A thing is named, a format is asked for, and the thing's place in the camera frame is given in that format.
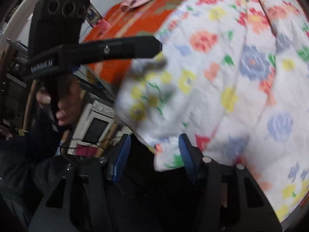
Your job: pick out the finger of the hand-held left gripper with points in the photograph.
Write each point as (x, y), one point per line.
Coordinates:
(111, 49)

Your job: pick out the person's left hand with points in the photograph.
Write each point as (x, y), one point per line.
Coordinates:
(70, 101)

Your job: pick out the orange patterned blanket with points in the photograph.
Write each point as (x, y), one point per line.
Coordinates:
(135, 24)

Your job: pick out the white appliance with window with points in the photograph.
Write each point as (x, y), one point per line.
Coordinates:
(96, 125)

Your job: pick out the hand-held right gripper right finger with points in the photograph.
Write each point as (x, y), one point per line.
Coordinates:
(186, 159)

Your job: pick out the white floral garment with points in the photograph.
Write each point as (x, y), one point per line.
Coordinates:
(217, 82)

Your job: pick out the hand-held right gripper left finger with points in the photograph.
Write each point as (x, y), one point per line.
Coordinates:
(122, 160)

